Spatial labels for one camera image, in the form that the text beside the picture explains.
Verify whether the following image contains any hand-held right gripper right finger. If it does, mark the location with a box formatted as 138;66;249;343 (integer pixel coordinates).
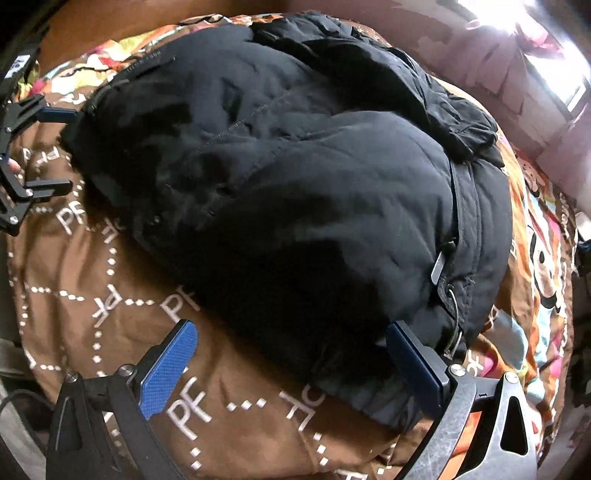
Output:
386;320;540;480

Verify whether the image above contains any window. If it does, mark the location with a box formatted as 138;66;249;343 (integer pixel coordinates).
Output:
466;0;591;116

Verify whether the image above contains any pink curtain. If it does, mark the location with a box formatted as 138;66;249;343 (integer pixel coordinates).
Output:
411;18;591;169

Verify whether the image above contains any brown printed blanket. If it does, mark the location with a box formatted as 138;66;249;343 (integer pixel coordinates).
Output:
7;11;583;480

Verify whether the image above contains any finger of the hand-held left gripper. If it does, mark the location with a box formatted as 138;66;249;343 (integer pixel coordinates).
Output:
0;93;80;160
0;159;75;237

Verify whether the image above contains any wooden headboard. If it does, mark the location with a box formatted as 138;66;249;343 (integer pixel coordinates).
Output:
39;0;278;70

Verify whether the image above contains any black padded jacket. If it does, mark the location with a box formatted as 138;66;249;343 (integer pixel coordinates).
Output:
60;11;515;428

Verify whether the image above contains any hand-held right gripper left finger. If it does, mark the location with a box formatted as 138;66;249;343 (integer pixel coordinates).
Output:
46;318;199;480

